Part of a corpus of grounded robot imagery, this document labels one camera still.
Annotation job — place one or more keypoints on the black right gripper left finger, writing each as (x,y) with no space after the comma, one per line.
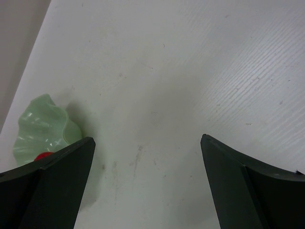
(47,193)

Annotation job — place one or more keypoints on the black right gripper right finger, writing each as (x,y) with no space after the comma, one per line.
(250,194)

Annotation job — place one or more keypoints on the red fake apple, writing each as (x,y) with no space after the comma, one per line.
(43,155)

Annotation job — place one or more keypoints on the green wavy fruit bowl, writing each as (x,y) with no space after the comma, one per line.
(43,127)

